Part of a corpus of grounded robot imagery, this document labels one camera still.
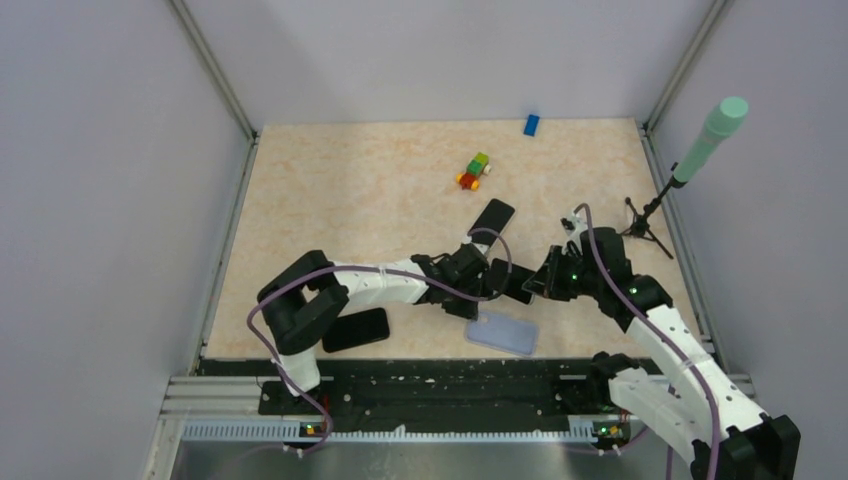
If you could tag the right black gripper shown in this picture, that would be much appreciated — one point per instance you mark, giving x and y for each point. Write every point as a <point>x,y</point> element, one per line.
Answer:
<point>546,281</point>

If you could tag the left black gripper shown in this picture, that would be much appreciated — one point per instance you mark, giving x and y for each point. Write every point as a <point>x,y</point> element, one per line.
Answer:
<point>467,310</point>

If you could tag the silver-edged black phone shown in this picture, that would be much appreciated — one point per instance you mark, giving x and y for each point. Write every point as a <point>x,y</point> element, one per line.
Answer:
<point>509,283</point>

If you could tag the lavender phone case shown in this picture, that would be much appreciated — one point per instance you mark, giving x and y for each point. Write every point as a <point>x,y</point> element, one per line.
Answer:
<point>503,333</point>

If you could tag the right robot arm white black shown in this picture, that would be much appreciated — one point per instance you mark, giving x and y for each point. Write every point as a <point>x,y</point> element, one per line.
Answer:
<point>701,415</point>

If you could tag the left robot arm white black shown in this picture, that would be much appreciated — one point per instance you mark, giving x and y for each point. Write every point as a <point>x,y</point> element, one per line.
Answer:
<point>301,304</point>

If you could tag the colourful toy block car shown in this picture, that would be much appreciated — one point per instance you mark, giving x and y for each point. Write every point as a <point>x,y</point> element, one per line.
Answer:
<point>477,167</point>

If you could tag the black tripod stand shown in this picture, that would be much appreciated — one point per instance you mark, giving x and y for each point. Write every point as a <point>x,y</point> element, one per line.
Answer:
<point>639,226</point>

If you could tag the blue toy brick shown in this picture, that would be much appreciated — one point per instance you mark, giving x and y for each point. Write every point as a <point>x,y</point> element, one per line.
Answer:
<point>531,125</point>

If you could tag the mint green microphone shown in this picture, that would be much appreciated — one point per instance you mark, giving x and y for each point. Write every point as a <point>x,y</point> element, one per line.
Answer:
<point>722,122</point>

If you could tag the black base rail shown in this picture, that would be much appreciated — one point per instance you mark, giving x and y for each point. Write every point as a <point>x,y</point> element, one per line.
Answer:
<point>434,396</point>

